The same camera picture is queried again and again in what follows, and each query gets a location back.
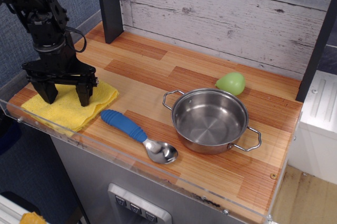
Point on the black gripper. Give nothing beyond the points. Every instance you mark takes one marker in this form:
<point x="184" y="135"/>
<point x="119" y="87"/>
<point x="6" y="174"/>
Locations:
<point x="58" y="64"/>

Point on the yellow towel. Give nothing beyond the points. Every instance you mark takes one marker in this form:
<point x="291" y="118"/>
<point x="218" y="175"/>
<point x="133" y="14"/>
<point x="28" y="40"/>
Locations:
<point x="66" y="115"/>

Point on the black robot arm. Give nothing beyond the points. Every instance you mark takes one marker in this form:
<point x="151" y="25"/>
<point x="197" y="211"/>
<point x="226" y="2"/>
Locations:
<point x="46" y="22"/>

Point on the clear acrylic table guard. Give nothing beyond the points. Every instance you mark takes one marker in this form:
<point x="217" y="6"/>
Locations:
<point x="228" y="187"/>

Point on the yellow cloth bottom corner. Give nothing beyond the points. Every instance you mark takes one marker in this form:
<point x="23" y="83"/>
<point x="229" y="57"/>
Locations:
<point x="32" y="218"/>

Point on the small stainless steel pot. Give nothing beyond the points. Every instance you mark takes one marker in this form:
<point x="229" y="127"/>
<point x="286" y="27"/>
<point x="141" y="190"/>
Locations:
<point x="210" y="121"/>

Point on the silver control panel with buttons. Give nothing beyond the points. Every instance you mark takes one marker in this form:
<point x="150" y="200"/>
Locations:
<point x="138" y="205"/>

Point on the green plastic pear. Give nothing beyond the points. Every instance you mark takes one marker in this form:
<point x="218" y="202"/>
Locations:
<point x="233" y="83"/>

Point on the white side cabinet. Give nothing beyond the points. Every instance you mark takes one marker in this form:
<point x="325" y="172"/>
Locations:
<point x="313" y="149"/>

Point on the blue handled metal spoon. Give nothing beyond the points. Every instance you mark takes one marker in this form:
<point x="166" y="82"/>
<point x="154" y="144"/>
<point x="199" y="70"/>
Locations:
<point x="157" y="151"/>

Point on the dark left support post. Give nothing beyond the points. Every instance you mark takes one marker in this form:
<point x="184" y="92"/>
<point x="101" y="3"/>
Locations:
<point x="112" y="19"/>

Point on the dark support post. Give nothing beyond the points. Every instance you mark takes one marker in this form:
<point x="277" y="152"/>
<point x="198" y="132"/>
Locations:
<point x="112" y="19"/>
<point x="317" y="53"/>

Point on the dark right support post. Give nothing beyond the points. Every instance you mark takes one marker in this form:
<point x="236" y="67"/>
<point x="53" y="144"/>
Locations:
<point x="317" y="53"/>

